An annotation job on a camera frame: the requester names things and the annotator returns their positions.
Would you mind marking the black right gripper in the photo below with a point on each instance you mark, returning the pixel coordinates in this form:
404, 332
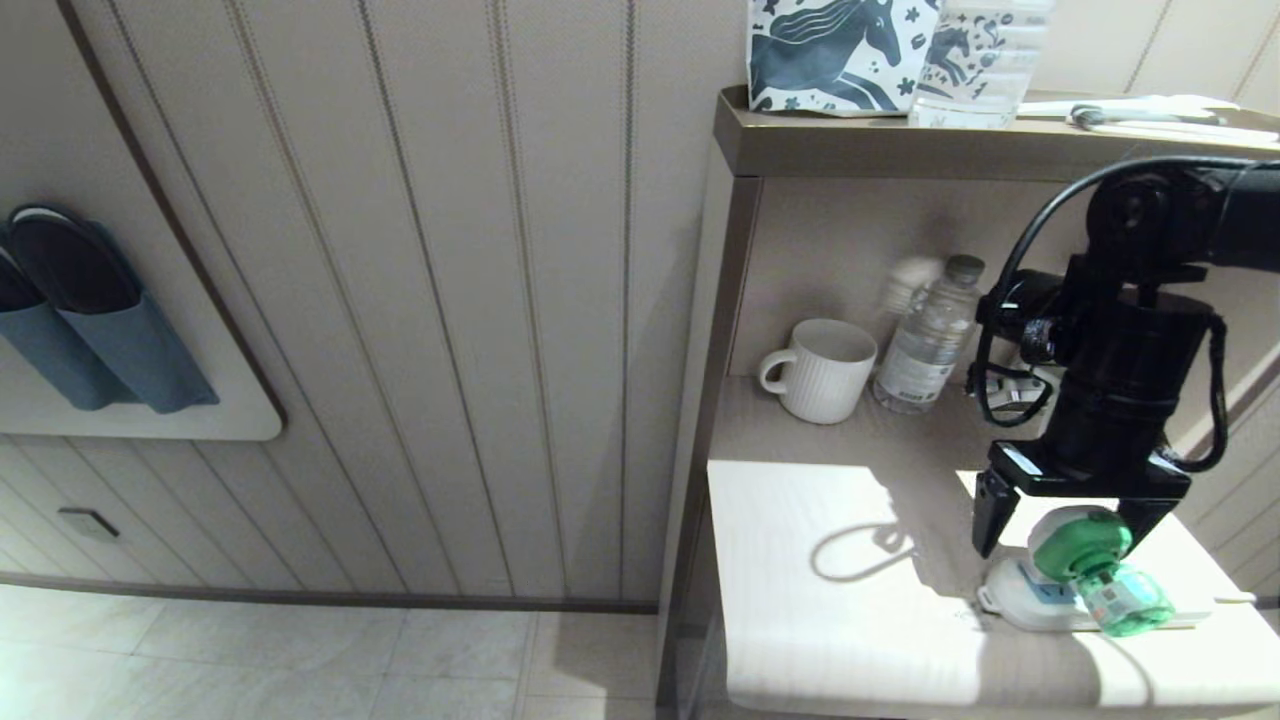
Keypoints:
1105, 440

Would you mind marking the green mosquito repellent plug-in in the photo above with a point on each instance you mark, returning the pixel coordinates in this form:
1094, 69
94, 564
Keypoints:
1085, 550

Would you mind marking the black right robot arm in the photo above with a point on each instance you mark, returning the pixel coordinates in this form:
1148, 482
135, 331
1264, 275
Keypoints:
1130, 330

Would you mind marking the white power strip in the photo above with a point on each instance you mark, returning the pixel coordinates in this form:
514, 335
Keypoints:
1015, 600

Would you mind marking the clear bottle plain white label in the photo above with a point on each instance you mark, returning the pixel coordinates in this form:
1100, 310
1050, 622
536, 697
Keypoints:
927, 350

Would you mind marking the white ribbed mug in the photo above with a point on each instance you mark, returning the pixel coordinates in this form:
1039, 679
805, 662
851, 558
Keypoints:
825, 385

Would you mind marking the beige brown shelf unit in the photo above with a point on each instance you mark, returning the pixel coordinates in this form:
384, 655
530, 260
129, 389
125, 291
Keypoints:
900, 150

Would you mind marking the papers and pen on shelf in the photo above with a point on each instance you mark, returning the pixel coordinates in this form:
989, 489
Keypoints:
1200, 127

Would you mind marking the large clear horse print bottle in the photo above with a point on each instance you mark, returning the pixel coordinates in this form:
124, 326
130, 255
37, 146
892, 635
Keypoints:
982, 70

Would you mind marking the horse print tissue box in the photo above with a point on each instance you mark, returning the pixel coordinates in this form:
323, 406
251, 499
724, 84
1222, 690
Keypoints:
832, 60

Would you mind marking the brown baseboard strip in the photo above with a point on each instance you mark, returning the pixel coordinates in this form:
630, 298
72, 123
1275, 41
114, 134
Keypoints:
300, 598

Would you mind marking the blue slipper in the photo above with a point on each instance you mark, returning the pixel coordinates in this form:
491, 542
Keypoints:
50, 360
130, 340

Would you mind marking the grey wall socket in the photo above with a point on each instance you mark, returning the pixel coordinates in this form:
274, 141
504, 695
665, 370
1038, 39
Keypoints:
88, 523

